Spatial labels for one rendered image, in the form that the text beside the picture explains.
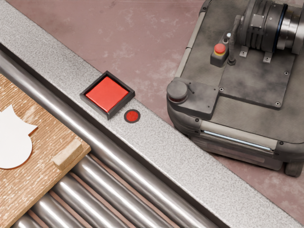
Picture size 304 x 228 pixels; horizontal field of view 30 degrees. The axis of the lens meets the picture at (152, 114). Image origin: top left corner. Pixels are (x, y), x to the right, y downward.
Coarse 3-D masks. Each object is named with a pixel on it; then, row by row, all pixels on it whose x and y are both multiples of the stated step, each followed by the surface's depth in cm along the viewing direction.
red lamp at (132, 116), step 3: (132, 111) 107; (129, 114) 107; (132, 114) 107; (135, 114) 107; (126, 117) 107; (129, 117) 107; (132, 117) 107; (135, 117) 107; (129, 120) 106; (132, 120) 106
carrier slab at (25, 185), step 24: (0, 96) 108; (24, 96) 108; (24, 120) 105; (48, 120) 105; (48, 144) 102; (24, 168) 100; (48, 168) 100; (0, 192) 98; (24, 192) 97; (0, 216) 95
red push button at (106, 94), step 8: (104, 80) 110; (112, 80) 110; (96, 88) 109; (104, 88) 109; (112, 88) 109; (120, 88) 109; (88, 96) 108; (96, 96) 108; (104, 96) 108; (112, 96) 108; (120, 96) 108; (96, 104) 107; (104, 104) 107; (112, 104) 107
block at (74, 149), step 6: (72, 144) 99; (78, 144) 99; (66, 150) 98; (72, 150) 98; (78, 150) 100; (60, 156) 98; (66, 156) 98; (72, 156) 99; (54, 162) 97; (60, 162) 97; (66, 162) 99; (60, 168) 98
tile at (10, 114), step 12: (12, 108) 106; (0, 120) 104; (12, 120) 104; (0, 132) 103; (12, 132) 103; (24, 132) 103; (0, 144) 102; (12, 144) 102; (24, 144) 102; (0, 156) 101; (12, 156) 100; (24, 156) 100; (0, 168) 100; (12, 168) 100
